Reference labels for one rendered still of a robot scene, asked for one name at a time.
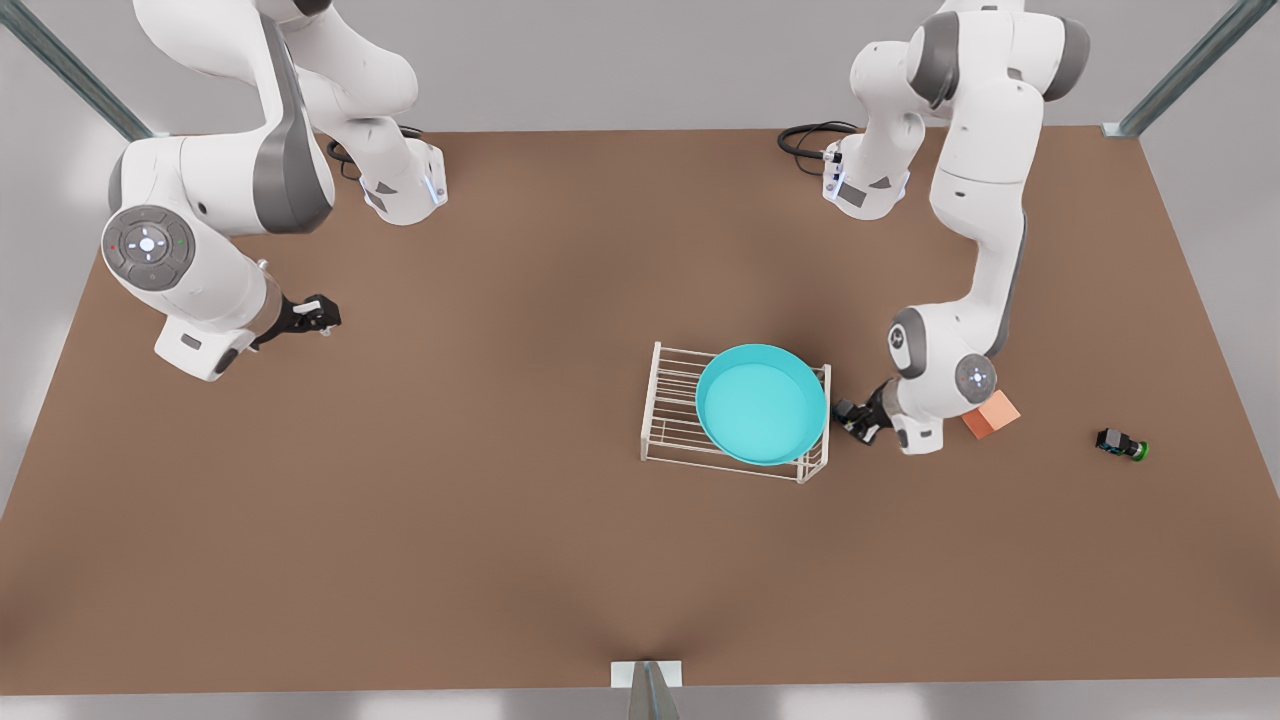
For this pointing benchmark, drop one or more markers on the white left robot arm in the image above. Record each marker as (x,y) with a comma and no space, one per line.
(985,140)

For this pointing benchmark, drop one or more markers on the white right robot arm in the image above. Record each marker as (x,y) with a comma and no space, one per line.
(210,180)

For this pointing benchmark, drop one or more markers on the green button switch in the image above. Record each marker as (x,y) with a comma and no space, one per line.
(1122,443)

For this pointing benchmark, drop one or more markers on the silver frame post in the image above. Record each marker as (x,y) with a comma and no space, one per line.
(75,68)
(1185,70)
(648,688)

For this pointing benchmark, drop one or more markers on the turquoise round plate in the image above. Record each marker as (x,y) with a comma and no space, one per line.
(762,405)

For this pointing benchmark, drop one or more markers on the orange cube block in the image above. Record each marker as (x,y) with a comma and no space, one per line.
(992,417)

